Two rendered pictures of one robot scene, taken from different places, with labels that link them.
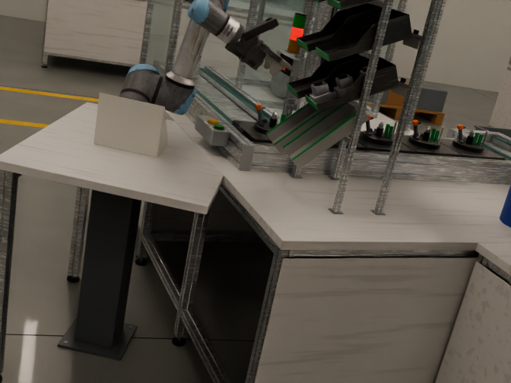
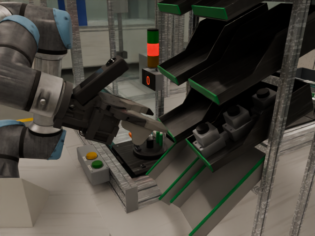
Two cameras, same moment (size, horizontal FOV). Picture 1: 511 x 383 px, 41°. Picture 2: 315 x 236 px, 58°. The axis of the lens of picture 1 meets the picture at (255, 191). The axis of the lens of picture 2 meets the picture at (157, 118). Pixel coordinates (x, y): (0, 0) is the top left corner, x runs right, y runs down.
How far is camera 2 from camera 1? 1.63 m
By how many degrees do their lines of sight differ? 5
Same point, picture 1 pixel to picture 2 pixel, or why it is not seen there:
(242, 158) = (127, 202)
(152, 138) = (20, 211)
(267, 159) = (153, 191)
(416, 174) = (284, 149)
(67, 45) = not seen: hidden behind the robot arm
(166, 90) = (32, 143)
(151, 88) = (14, 145)
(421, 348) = not seen: outside the picture
